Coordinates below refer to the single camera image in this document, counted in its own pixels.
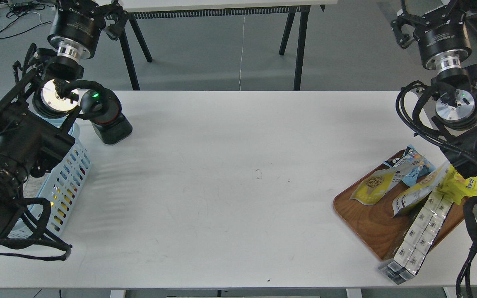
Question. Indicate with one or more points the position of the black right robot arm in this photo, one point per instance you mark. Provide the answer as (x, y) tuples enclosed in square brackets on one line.
[(444, 113)]

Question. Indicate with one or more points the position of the white boxed snack pack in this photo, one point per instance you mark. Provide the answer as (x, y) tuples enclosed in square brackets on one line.
[(409, 249)]

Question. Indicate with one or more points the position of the black barcode scanner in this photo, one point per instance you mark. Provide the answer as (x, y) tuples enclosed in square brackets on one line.
[(111, 125)]

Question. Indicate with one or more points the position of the white background table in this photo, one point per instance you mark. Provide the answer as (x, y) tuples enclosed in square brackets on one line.
[(154, 9)]

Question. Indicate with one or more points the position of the white snack bag in basket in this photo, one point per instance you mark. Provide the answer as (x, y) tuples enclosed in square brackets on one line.
[(36, 187)]

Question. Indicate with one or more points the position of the brown wooden tray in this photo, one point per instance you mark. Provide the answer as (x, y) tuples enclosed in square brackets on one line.
[(376, 225)]

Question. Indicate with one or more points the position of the yellow white snack pouch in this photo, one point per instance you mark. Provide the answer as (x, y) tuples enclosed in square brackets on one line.
[(409, 198), (373, 188)]

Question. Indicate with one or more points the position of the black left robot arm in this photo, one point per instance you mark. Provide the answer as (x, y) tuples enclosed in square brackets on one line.
[(38, 112)]

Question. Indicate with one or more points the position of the light blue plastic basket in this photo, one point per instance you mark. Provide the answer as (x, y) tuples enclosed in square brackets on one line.
[(66, 182)]

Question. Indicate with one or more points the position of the blue snack bag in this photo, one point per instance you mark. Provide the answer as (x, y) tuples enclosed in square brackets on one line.
[(419, 165)]

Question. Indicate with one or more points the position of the yellow snack pack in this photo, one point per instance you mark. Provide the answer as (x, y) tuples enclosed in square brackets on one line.
[(455, 187)]

